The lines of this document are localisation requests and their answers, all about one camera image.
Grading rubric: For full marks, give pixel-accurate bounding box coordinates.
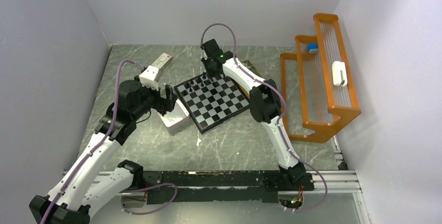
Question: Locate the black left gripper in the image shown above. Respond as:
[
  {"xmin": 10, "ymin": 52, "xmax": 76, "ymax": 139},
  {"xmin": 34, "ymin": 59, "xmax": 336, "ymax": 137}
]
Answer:
[{"xmin": 131, "ymin": 75, "xmax": 178, "ymax": 119}]

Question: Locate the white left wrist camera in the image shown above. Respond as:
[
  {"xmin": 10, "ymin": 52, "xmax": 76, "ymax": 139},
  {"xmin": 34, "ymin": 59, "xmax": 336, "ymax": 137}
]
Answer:
[{"xmin": 139, "ymin": 66, "xmax": 160, "ymax": 91}]

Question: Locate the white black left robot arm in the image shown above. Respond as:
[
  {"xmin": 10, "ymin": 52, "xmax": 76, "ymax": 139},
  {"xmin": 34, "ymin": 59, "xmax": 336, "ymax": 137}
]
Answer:
[{"xmin": 29, "ymin": 79, "xmax": 177, "ymax": 223}]

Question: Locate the blue round object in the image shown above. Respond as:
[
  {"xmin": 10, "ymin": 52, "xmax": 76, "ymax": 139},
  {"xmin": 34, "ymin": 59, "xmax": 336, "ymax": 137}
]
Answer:
[{"xmin": 307, "ymin": 43, "xmax": 319, "ymax": 54}]

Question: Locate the pink metal tin box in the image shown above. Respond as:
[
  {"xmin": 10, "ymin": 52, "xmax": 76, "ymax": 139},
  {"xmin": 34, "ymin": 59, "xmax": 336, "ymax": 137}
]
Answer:
[{"xmin": 157, "ymin": 99, "xmax": 190, "ymax": 135}]

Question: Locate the black mounting rail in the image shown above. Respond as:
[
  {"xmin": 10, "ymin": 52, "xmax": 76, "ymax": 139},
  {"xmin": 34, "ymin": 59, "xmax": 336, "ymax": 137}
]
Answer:
[{"xmin": 131, "ymin": 170, "xmax": 315, "ymax": 205}]

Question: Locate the white red card box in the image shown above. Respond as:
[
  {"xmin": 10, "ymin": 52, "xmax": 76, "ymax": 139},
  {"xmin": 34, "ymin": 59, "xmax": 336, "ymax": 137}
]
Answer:
[{"xmin": 152, "ymin": 53, "xmax": 173, "ymax": 69}]

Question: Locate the yellow tray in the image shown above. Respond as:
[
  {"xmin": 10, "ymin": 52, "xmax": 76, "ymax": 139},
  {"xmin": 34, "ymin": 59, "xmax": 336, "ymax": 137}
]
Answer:
[{"xmin": 241, "ymin": 60, "xmax": 262, "ymax": 77}]

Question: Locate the black white chessboard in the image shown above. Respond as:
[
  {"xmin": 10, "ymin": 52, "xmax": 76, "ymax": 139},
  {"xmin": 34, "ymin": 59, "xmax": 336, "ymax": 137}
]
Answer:
[{"xmin": 174, "ymin": 73, "xmax": 249, "ymax": 134}]

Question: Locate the orange wooden rack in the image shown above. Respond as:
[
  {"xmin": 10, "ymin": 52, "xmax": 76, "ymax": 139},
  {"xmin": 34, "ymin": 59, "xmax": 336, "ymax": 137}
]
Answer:
[{"xmin": 280, "ymin": 13, "xmax": 361, "ymax": 143}]

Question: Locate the white plastic clip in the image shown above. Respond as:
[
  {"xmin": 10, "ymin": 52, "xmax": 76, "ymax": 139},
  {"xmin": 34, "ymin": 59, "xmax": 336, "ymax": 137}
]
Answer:
[{"xmin": 332, "ymin": 61, "xmax": 348, "ymax": 87}]

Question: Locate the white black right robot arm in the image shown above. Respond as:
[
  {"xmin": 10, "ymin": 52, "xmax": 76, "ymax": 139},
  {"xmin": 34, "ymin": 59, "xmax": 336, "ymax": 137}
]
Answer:
[{"xmin": 200, "ymin": 39, "xmax": 306, "ymax": 190}]

